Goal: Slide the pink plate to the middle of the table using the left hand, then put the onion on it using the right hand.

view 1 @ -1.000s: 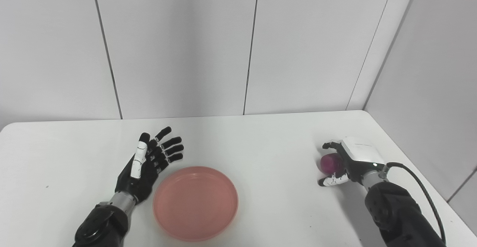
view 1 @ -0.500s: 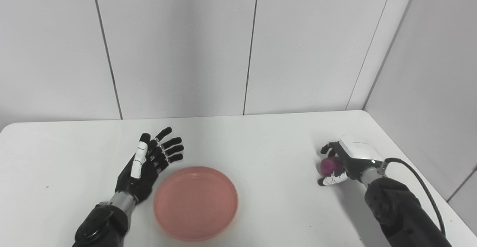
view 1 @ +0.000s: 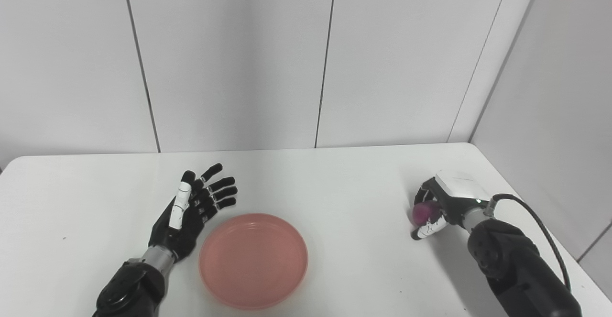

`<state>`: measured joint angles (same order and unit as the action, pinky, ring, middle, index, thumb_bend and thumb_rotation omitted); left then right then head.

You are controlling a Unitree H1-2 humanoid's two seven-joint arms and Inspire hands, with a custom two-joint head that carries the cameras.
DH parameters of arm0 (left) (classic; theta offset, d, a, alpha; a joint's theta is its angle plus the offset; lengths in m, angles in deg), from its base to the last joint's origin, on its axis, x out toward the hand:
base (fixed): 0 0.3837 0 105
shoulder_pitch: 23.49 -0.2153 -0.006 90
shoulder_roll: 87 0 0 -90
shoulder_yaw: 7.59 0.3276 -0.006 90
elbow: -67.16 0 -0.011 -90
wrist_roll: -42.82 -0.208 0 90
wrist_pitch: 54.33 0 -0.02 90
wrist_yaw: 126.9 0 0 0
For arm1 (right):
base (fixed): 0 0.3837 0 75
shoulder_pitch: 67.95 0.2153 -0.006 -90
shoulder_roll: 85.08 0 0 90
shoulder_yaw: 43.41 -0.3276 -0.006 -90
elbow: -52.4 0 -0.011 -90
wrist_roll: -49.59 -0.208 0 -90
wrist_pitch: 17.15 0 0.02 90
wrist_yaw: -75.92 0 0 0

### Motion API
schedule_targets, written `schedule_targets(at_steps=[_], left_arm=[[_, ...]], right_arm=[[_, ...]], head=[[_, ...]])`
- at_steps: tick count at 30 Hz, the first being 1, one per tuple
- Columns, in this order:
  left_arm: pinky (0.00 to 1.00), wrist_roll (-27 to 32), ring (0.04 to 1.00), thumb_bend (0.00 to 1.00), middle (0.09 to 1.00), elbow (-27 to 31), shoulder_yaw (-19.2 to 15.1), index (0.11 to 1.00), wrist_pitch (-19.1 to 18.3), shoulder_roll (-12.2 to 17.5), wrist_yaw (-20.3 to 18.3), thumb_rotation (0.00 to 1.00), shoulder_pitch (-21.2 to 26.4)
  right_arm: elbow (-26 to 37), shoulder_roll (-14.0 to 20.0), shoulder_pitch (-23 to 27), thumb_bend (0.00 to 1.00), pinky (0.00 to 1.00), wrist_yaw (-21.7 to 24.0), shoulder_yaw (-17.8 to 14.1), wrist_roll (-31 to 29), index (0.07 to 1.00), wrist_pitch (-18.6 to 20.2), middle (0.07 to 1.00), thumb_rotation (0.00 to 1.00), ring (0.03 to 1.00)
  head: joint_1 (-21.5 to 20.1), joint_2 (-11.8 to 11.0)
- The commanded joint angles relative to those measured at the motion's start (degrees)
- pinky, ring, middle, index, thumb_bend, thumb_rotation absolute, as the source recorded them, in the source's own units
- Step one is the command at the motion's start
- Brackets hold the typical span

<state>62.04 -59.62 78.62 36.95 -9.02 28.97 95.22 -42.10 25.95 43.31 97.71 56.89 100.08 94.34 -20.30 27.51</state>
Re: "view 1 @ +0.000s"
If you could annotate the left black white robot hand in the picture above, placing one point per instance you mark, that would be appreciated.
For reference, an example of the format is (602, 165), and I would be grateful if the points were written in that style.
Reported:
(191, 212)

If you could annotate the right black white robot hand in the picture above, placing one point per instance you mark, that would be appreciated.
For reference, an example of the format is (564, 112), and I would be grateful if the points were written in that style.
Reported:
(449, 202)

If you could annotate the purple red onion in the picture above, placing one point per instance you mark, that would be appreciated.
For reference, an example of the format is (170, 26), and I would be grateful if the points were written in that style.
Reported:
(425, 212)

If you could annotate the pink round plate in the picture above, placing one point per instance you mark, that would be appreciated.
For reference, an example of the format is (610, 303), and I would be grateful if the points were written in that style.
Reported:
(253, 260)

